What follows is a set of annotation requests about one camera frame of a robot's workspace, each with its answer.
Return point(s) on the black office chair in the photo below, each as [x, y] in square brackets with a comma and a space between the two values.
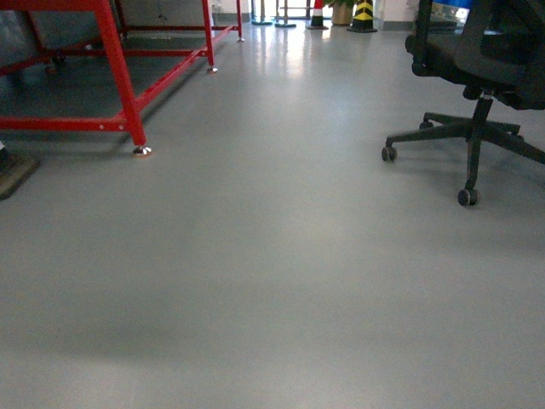
[498, 55]

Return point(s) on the red white traffic cone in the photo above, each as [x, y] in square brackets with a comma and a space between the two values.
[317, 18]

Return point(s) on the red metal frame table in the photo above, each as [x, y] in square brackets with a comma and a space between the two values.
[112, 27]

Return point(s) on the green potted plant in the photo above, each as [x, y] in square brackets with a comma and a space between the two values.
[342, 11]

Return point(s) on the black yellow striped bollard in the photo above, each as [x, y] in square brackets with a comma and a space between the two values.
[363, 18]

